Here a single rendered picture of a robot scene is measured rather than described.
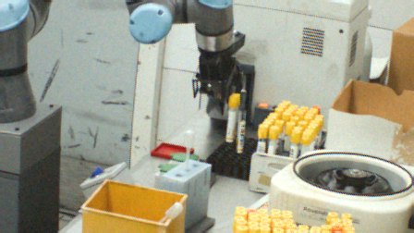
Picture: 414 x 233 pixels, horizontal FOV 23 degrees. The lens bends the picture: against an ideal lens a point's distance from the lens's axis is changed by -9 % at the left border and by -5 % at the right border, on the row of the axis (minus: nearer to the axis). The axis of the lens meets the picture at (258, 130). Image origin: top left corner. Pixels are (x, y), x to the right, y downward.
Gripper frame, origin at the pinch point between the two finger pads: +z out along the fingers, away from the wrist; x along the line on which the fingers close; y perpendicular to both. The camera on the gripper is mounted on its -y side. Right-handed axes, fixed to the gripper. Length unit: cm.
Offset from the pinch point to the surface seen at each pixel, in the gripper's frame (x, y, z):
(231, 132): 5.8, 12.7, -7.0
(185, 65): -51, -105, 93
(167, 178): 8, 49, -34
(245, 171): 12.1, 24.7, -10.7
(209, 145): 0.9, 12.3, -1.7
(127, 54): -71, -101, 88
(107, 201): 0, 56, -35
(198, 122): -5.6, 0.9, 4.9
